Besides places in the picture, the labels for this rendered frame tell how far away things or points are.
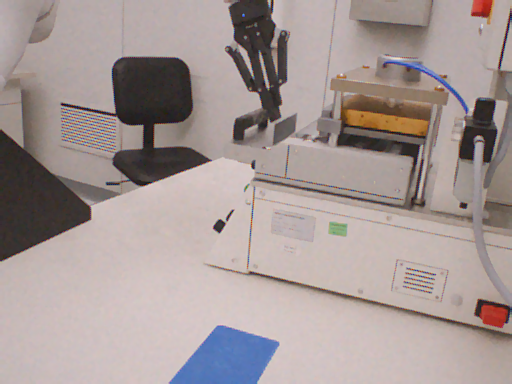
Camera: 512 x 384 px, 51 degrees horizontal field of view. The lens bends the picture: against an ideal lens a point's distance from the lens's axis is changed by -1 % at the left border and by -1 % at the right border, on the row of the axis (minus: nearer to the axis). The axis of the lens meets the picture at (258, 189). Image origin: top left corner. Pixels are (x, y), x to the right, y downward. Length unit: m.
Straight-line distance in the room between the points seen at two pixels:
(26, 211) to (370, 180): 0.61
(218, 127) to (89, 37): 0.96
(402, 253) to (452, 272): 0.08
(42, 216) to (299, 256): 0.49
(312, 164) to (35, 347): 0.49
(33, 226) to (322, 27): 1.76
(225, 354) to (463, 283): 0.38
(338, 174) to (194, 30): 2.05
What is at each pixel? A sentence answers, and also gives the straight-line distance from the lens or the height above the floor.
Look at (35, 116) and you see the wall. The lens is 3.70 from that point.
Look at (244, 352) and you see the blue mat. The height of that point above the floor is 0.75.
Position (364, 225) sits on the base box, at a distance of 0.87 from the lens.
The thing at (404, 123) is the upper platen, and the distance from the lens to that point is 0.89.
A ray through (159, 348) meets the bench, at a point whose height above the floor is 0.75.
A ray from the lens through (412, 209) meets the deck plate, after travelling 0.86.
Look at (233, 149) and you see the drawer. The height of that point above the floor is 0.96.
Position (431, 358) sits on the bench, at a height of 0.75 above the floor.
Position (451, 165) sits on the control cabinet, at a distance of 0.85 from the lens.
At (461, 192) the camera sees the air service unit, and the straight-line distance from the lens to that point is 0.75.
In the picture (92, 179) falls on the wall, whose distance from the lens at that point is 3.44.
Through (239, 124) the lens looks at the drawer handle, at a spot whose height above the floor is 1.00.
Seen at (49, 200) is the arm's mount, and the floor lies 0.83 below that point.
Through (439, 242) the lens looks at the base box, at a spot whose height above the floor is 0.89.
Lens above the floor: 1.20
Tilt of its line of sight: 18 degrees down
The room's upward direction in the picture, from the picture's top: 5 degrees clockwise
